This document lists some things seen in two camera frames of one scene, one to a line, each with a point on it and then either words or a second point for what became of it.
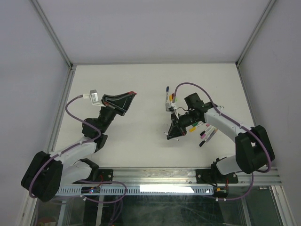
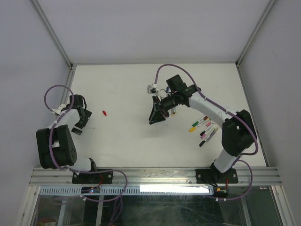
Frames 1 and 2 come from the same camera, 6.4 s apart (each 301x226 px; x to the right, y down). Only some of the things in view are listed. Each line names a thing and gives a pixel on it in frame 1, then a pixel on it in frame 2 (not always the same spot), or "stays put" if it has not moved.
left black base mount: [97, 174] stays put
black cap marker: [202, 142] stays put
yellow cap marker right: [192, 129] stays put
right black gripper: [177, 129] to [158, 110]
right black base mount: [214, 175] stays put
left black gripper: [119, 103] to [87, 115]
